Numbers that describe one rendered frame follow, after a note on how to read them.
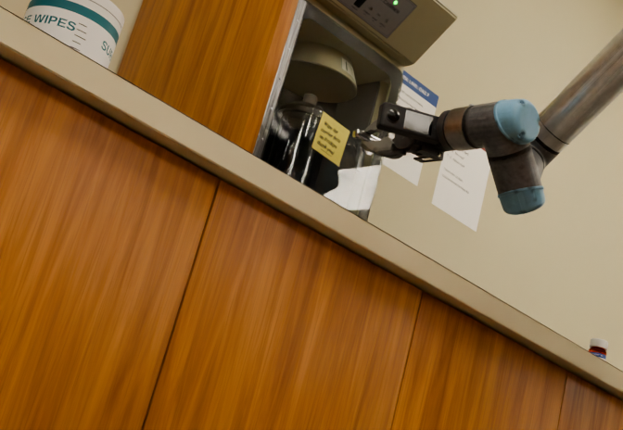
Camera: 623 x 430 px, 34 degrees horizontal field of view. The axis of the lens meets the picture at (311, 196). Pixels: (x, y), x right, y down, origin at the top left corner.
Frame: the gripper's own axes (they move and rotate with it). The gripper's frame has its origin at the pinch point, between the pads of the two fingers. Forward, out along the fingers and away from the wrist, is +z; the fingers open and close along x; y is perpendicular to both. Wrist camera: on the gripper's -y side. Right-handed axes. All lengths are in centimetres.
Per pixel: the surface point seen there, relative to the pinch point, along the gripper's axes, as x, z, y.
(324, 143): -2.7, 4.1, -5.9
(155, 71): 6.9, 30.5, -28.8
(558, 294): 1, 48, 142
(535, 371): -37, -22, 32
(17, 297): -46, -22, -72
